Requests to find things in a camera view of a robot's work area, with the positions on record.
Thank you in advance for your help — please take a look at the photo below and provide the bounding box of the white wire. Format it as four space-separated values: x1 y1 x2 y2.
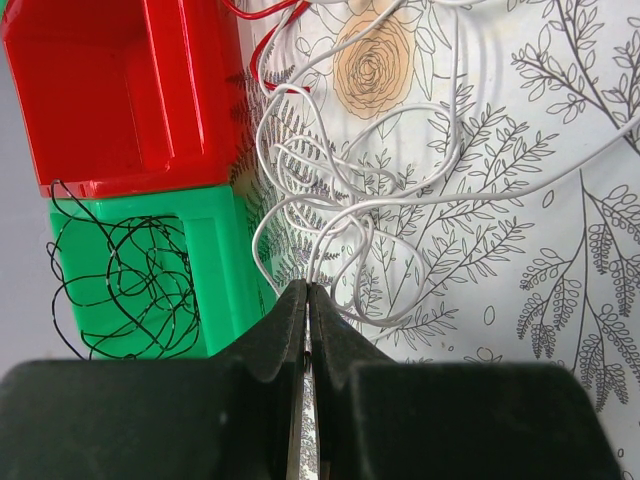
251 0 640 326

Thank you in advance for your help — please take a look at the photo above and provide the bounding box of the black wire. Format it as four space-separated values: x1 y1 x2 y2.
46 178 201 361

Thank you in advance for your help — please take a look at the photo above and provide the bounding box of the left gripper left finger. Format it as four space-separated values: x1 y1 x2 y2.
1 281 306 479

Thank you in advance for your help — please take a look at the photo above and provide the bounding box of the floral table mat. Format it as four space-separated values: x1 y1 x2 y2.
239 1 639 479

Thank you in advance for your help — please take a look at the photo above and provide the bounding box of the red bin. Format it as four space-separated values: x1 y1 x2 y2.
1 0 245 199

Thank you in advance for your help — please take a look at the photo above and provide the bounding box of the left green bin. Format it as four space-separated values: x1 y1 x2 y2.
47 186 274 360

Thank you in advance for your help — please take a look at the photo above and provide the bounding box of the wire bundle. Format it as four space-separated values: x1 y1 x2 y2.
219 0 311 94

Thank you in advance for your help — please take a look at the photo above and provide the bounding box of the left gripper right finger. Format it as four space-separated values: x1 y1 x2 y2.
308 285 620 479

